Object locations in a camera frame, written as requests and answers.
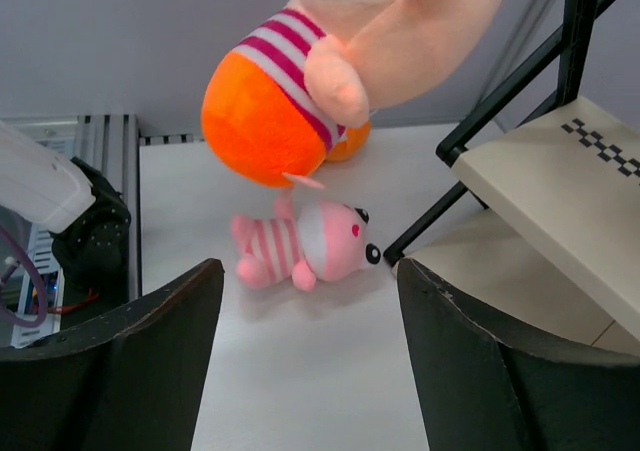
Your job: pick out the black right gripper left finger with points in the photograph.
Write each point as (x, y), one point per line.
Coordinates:
(129, 379)

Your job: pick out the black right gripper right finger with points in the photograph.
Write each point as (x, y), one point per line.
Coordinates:
(488, 381)

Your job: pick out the black-haired boy doll plush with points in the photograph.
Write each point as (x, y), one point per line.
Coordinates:
(300, 89)

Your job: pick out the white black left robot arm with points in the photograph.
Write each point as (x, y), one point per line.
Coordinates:
(86, 217)

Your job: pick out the beige black three-tier shelf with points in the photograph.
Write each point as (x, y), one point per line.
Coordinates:
(543, 221)

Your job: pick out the pink striped plush left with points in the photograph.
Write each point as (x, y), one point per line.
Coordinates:
(325, 241)

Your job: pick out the white slotted cable duct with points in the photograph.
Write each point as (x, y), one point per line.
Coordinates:
(37, 244)

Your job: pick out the aluminium mounting rail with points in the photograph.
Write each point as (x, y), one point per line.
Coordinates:
(110, 144)

